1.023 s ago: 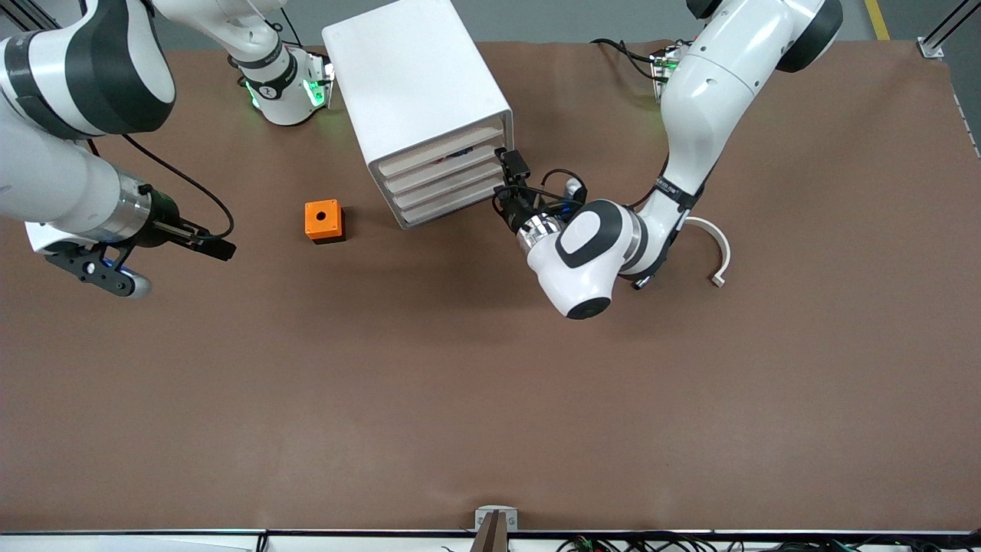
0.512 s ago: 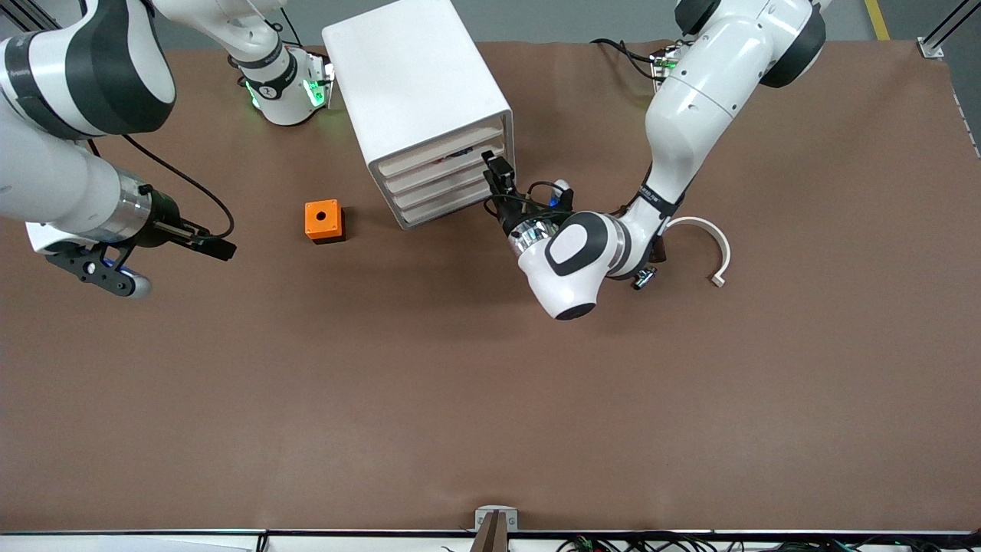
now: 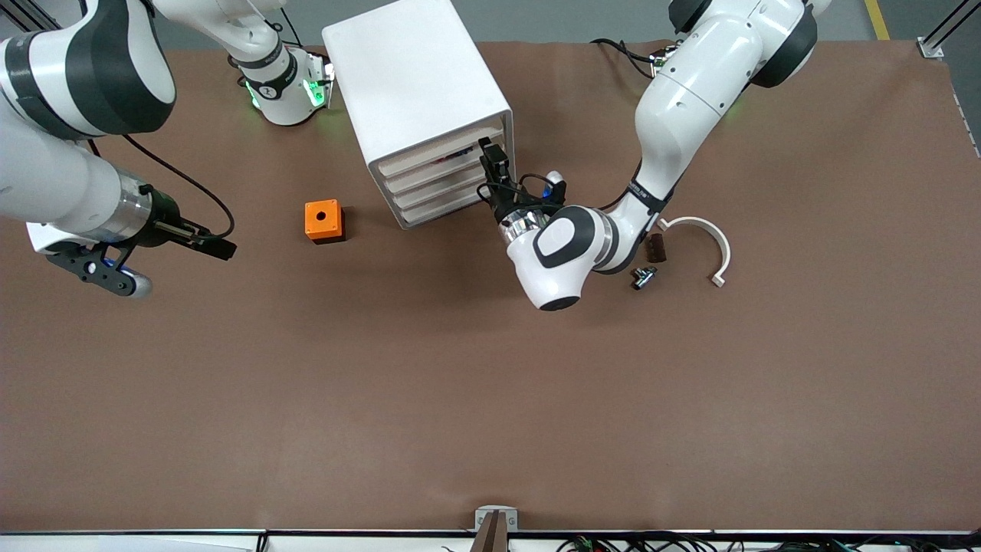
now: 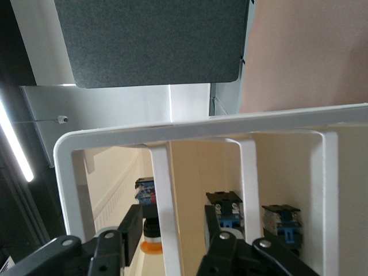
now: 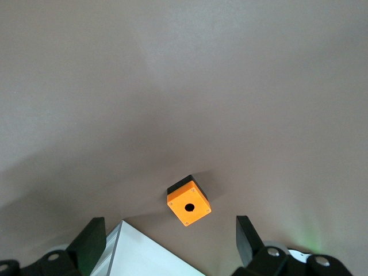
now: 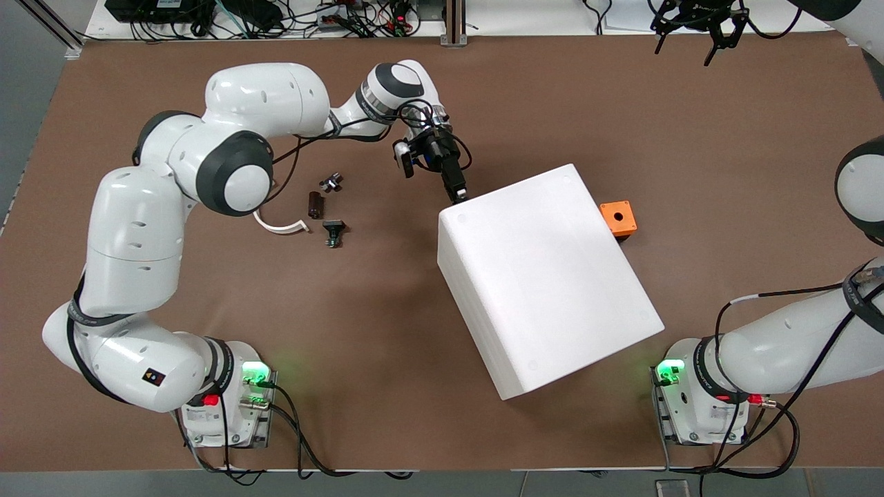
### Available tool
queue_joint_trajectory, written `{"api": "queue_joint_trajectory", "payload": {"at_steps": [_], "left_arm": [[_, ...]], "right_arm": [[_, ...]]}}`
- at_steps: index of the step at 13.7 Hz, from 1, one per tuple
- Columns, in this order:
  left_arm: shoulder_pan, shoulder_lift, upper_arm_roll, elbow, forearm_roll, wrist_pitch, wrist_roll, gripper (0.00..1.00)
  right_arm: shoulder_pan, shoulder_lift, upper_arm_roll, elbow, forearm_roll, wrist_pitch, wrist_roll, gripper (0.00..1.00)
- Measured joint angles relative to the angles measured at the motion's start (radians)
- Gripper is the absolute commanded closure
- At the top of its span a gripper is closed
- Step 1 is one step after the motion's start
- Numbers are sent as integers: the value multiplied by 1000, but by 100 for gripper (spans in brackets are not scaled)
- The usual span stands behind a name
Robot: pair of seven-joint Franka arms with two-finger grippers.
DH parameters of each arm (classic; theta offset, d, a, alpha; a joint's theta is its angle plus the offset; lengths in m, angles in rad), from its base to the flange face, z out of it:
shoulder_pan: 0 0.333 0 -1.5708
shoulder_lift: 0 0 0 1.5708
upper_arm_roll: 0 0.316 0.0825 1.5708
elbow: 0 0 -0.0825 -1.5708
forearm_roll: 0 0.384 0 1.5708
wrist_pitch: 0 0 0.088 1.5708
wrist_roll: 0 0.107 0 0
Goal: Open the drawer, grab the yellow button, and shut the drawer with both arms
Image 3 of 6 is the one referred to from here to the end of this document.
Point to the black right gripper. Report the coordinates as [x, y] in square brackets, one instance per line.
[164, 219]

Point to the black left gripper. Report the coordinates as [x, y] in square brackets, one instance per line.
[503, 204]

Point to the white plastic drawer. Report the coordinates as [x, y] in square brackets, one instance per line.
[429, 157]
[437, 193]
[441, 209]
[437, 176]

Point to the arm base connector panel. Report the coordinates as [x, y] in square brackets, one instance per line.
[319, 80]
[661, 55]

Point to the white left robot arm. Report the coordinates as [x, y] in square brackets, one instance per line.
[690, 92]

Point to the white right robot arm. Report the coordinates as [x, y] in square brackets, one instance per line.
[54, 92]

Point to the white drawer cabinet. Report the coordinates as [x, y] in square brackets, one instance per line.
[418, 84]

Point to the brown terminal block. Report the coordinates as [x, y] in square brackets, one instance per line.
[657, 248]

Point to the silver metal connector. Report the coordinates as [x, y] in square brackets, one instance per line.
[644, 277]

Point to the orange button enclosure box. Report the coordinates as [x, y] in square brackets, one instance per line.
[322, 219]

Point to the white curved plastic bracket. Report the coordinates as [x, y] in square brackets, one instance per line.
[719, 244]

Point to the white table edge rail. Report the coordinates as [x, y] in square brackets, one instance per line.
[153, 540]

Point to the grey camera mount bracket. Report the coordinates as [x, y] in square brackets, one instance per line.
[496, 523]

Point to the aluminium frame post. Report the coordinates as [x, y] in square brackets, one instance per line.
[946, 31]

